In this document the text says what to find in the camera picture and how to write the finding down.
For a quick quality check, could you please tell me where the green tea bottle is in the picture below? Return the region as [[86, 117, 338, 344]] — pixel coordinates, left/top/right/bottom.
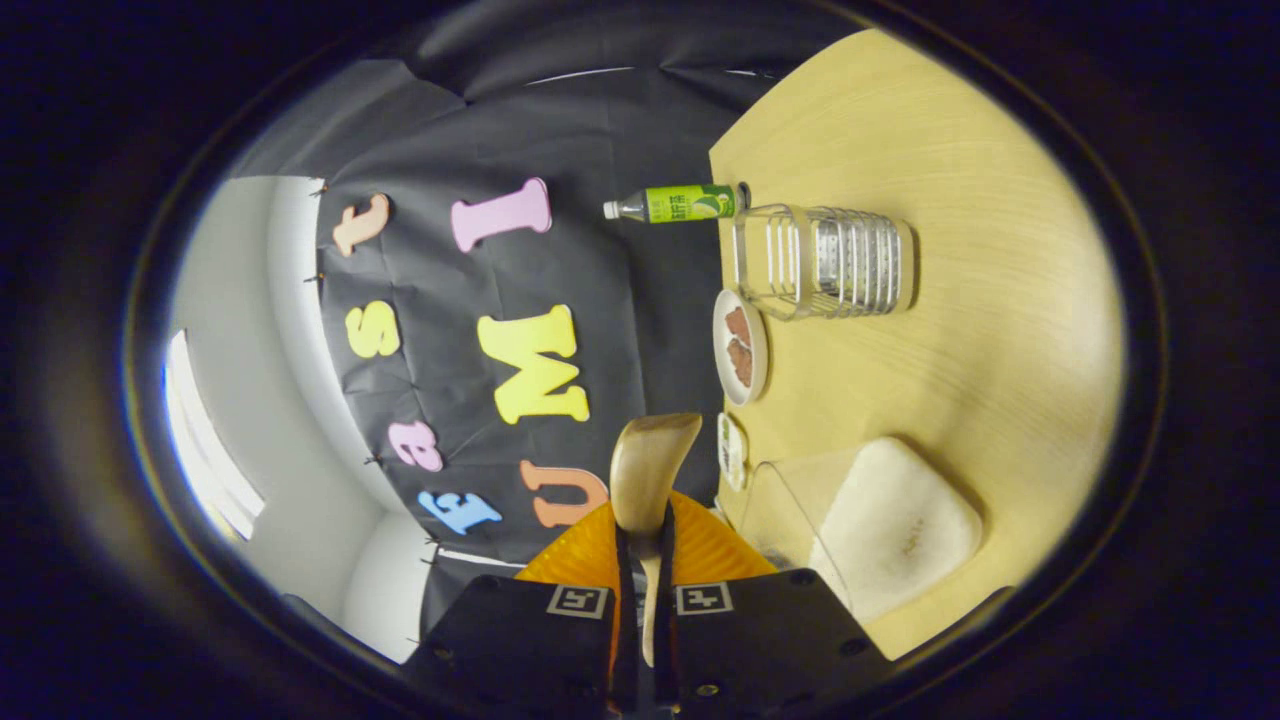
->
[[603, 184, 751, 224]]

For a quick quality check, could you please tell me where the clear container of rice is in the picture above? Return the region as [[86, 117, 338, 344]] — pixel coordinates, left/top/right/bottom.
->
[[738, 436, 986, 626]]

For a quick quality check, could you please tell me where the wooden spoon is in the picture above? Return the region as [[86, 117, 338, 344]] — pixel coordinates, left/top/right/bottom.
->
[[610, 413, 703, 669]]

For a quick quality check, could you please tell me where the white divided bean dish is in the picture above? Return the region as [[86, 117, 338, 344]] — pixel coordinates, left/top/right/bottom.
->
[[717, 412, 749, 492]]

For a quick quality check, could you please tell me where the metal wire chopstick holder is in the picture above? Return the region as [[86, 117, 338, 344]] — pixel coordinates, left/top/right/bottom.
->
[[733, 203, 916, 322]]

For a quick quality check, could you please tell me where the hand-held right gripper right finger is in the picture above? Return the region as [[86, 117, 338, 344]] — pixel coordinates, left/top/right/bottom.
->
[[655, 490, 896, 716]]

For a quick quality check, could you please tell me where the white plate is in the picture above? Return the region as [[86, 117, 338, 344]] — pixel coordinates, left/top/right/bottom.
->
[[713, 289, 769, 407]]

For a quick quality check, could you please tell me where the ceiling light panel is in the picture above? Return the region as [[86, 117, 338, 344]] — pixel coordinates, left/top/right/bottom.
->
[[163, 330, 266, 541]]

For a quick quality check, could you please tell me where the black backdrop cloth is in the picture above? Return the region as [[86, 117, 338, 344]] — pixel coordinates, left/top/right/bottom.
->
[[225, 5, 866, 641]]

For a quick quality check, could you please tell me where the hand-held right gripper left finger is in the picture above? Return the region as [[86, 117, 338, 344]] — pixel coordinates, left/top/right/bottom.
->
[[400, 488, 641, 716]]

